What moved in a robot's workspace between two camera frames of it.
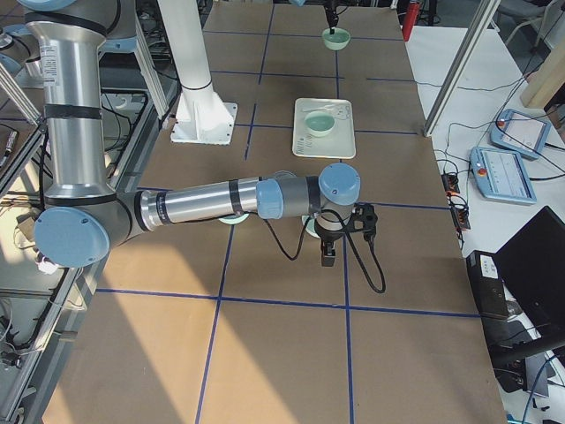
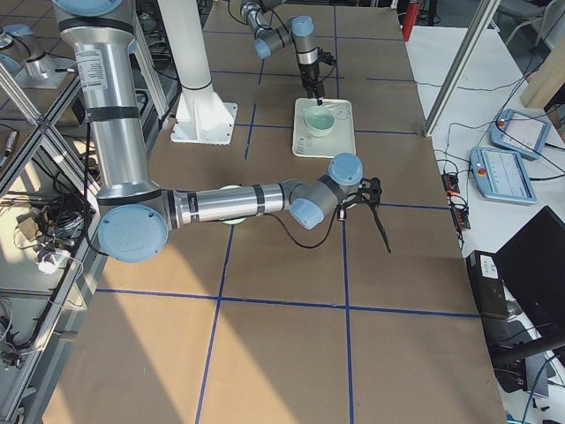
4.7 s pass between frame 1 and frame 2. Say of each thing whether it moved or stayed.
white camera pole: stayed
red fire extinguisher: stayed
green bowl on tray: stayed
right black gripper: moved
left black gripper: moved
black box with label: stayed
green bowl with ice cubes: stayed
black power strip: stayed
